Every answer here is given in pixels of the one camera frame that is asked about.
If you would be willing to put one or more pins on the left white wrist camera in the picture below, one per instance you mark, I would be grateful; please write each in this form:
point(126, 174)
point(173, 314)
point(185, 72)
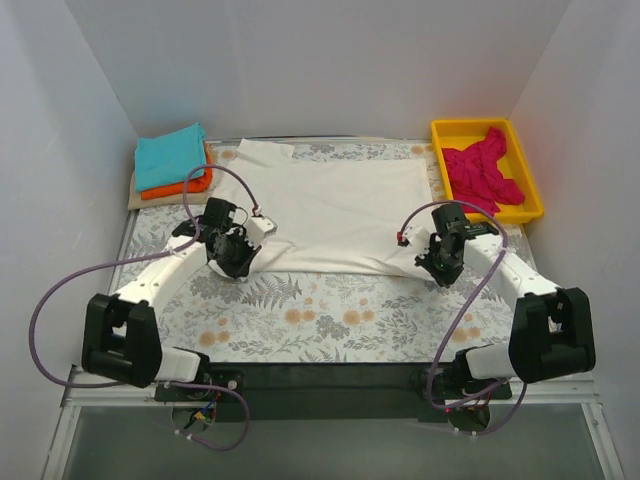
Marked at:
point(259, 228)

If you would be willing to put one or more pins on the folded beige t shirt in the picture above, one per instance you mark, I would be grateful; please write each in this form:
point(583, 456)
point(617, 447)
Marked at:
point(136, 202)

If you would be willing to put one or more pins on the folded teal t shirt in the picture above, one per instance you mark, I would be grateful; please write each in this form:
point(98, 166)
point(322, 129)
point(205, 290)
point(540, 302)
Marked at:
point(169, 158)

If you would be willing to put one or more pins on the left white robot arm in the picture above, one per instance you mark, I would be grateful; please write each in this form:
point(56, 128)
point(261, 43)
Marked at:
point(121, 336)

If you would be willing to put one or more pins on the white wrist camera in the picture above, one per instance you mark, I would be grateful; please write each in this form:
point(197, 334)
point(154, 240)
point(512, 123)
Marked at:
point(259, 228)
point(414, 237)

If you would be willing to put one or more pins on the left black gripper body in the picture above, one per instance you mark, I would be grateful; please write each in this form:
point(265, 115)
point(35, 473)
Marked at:
point(240, 265)

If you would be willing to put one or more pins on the folded orange t shirt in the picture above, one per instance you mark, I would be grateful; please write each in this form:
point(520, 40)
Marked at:
point(197, 189)

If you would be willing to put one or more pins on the yellow plastic bin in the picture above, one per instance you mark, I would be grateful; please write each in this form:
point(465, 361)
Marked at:
point(462, 132)

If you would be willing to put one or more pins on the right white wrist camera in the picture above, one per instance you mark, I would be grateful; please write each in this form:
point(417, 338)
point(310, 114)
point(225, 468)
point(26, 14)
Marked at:
point(414, 237)

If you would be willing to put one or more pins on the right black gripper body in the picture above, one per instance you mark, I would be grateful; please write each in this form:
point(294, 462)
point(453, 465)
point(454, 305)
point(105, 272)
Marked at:
point(441, 272)

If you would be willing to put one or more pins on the aluminium frame rail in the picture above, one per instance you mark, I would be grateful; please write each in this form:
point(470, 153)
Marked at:
point(324, 421)

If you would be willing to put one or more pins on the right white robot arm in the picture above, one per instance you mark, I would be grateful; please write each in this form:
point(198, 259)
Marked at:
point(551, 331)

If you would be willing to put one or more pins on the floral patterned table mat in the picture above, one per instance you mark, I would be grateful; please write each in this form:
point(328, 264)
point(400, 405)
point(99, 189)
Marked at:
point(314, 317)

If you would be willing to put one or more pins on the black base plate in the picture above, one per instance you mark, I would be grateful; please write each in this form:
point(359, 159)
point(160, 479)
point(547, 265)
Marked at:
point(329, 391)

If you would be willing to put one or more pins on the white t shirt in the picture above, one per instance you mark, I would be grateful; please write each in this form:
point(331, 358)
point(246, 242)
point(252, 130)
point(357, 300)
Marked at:
point(335, 217)

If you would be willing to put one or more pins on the magenta t shirt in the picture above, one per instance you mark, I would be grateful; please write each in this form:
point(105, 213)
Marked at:
point(474, 175)

